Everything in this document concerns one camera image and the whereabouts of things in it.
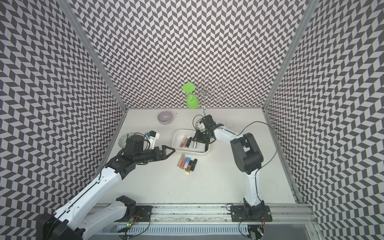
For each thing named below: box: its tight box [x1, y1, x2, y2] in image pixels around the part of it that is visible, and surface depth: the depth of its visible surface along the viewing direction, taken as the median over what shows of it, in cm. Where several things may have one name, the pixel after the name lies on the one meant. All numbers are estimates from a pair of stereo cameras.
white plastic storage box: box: [171, 129, 211, 155], surface depth 98 cm
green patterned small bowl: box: [118, 132, 135, 148], surface depth 98 cm
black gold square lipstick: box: [185, 159, 194, 174], surface depth 88 cm
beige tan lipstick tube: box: [177, 154, 185, 168], surface depth 92 cm
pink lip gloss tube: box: [179, 135, 187, 148], surface depth 101 cm
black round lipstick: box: [190, 158, 198, 172], surface depth 90 cm
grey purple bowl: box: [157, 111, 173, 125], surface depth 110 cm
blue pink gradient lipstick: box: [184, 157, 191, 169], surface depth 90 cm
